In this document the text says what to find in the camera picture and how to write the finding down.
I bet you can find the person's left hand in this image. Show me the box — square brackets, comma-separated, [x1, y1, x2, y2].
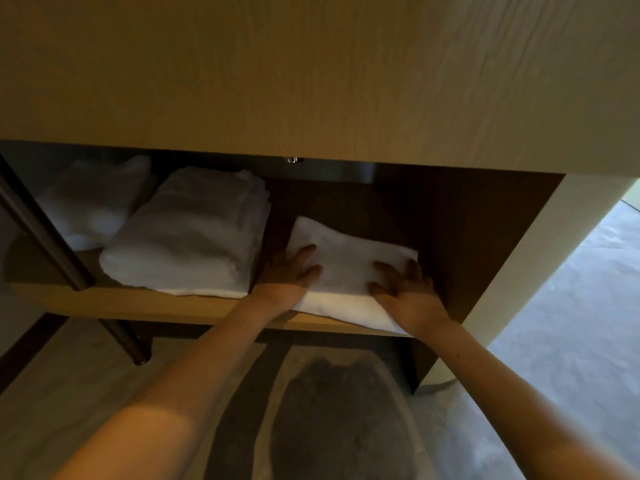
[248, 244, 323, 315]

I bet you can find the person's right hand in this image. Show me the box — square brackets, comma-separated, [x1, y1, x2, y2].
[369, 259, 453, 337]

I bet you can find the thin white towel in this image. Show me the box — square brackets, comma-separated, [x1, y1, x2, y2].
[285, 216, 420, 337]

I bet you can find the wooden vanity with marble top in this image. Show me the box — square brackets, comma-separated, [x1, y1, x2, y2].
[0, 0, 640, 395]

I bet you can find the person's left forearm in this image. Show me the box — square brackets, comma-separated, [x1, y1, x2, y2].
[49, 294, 293, 480]

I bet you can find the person's right forearm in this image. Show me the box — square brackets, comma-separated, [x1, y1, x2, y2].
[412, 319, 640, 480]

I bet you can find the thick folded white towel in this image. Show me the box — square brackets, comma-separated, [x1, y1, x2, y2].
[98, 166, 272, 298]
[35, 154, 157, 251]

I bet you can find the black metal support bar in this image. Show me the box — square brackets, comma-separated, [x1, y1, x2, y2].
[0, 153, 151, 367]

